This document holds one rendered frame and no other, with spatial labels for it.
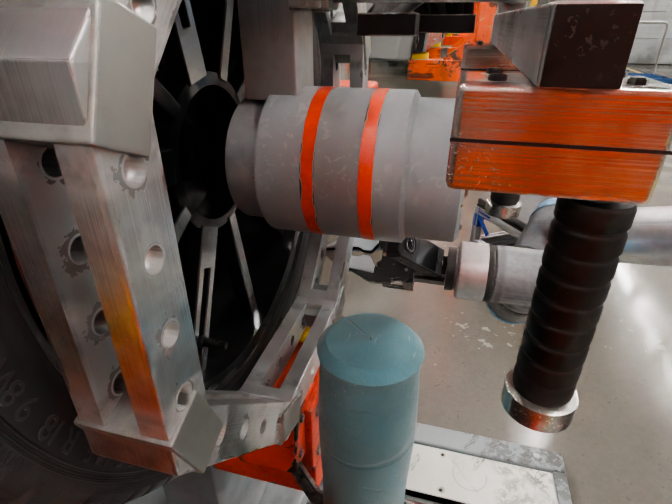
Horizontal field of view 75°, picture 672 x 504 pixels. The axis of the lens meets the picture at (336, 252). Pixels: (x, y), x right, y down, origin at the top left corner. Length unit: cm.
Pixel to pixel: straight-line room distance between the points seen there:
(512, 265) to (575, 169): 47
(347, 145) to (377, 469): 27
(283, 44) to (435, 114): 14
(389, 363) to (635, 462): 112
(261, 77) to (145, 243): 24
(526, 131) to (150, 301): 19
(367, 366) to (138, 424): 16
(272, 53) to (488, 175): 25
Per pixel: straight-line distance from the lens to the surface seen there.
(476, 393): 142
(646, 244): 75
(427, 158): 36
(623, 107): 22
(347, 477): 43
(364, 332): 38
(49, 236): 24
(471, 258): 68
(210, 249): 49
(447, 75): 404
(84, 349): 27
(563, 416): 31
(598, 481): 134
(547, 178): 22
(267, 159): 38
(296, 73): 41
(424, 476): 111
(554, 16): 20
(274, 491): 91
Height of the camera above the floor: 97
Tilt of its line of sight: 28 degrees down
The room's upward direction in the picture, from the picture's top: straight up
